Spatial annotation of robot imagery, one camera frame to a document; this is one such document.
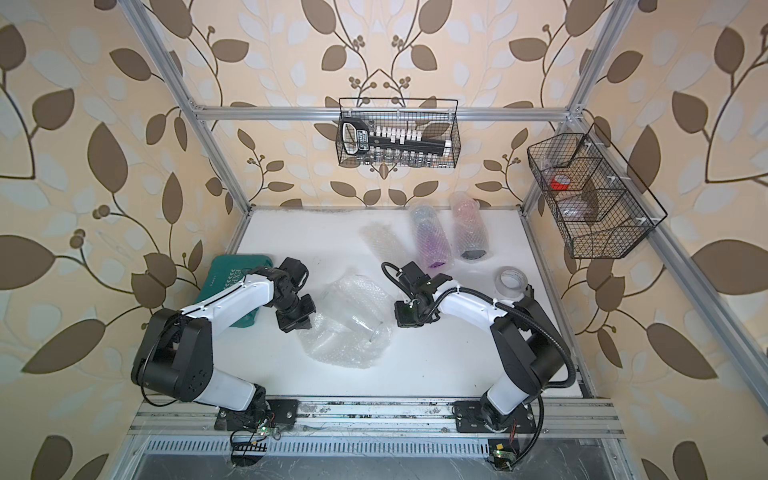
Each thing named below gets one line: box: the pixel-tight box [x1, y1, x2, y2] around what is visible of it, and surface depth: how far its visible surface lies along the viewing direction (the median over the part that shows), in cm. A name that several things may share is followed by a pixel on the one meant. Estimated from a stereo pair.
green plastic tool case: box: [196, 255, 273, 302], surface depth 98 cm
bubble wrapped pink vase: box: [449, 190, 490, 263], surface depth 107 cm
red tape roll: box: [550, 174, 571, 191], surface depth 83 cm
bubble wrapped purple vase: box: [410, 205, 454, 270], surface depth 103 cm
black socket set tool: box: [340, 117, 453, 156], surface depth 84 cm
